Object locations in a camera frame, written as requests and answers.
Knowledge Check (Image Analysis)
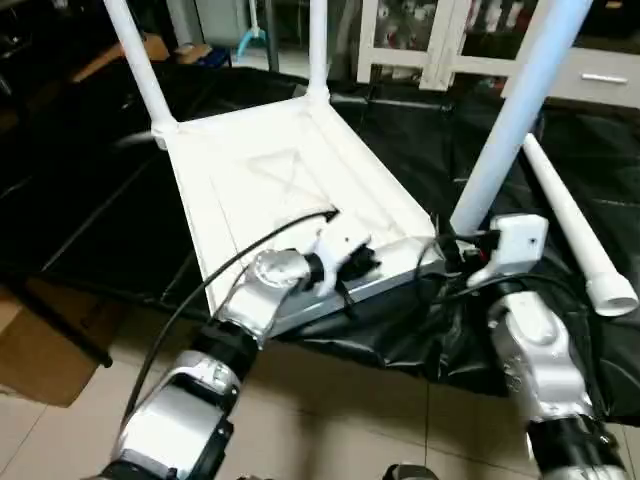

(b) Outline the blue box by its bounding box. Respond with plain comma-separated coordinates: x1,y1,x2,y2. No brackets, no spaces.
196,46,233,69

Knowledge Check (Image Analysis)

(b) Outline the white glass-door cabinet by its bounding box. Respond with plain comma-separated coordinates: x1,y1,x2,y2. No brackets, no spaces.
355,0,546,93

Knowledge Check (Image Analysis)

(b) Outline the brown cardboard box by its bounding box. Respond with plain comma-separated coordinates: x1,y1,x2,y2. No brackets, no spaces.
0,285,126,409

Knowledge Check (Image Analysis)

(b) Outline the teal and white pole tool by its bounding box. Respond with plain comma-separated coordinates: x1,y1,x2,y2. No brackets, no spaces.
234,0,271,61

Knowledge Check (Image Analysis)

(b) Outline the black mat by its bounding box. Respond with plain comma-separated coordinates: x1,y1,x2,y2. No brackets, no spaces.
0,60,640,421

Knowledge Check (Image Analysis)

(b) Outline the white plastic table top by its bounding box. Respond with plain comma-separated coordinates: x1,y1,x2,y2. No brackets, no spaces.
150,92,446,341

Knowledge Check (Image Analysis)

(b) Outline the white drawer unit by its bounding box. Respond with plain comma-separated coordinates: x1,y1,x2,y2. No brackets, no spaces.
500,48,640,111

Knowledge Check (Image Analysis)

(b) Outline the dark metal stand pole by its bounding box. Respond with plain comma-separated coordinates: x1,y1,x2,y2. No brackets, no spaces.
264,0,281,73

